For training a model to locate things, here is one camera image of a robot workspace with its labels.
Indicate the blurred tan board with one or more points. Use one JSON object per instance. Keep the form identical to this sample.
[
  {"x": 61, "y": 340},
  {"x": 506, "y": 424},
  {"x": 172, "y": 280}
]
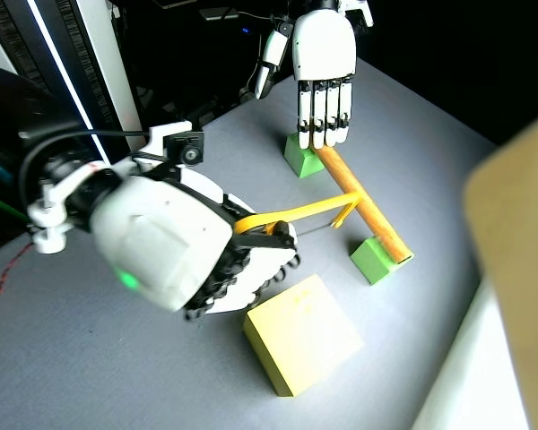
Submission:
[{"x": 520, "y": 269}]

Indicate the round wooden dowel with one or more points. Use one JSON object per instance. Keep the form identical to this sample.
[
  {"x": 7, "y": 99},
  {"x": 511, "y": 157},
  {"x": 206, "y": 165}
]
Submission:
[{"x": 372, "y": 210}]

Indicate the grey power adapter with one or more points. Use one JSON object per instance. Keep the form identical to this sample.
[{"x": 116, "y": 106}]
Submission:
[{"x": 217, "y": 13}]

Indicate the green support block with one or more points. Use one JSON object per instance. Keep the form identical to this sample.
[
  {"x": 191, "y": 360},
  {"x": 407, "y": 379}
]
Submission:
[
  {"x": 300, "y": 159},
  {"x": 372, "y": 264}
]

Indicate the white and black column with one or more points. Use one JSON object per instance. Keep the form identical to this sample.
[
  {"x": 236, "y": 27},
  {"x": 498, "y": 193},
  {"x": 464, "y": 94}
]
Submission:
[{"x": 103, "y": 67}]

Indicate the yellow hacksaw with black grip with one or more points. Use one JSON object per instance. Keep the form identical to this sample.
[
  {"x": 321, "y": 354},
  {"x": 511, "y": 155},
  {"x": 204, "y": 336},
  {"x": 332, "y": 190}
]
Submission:
[{"x": 305, "y": 210}]

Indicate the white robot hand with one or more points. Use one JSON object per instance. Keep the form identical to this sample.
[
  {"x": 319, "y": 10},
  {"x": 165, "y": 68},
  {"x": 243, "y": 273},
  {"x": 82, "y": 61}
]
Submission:
[
  {"x": 325, "y": 45},
  {"x": 161, "y": 233}
]

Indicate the grey table cloth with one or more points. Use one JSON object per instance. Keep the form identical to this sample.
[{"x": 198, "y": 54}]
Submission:
[{"x": 116, "y": 380}]

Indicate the large yellow block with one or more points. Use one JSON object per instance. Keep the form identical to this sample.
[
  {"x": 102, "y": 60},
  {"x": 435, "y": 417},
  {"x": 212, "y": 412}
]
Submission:
[{"x": 305, "y": 340}]

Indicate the white panel beside table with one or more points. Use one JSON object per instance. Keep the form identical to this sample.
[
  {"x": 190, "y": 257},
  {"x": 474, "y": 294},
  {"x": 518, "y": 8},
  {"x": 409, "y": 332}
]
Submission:
[{"x": 471, "y": 380}]

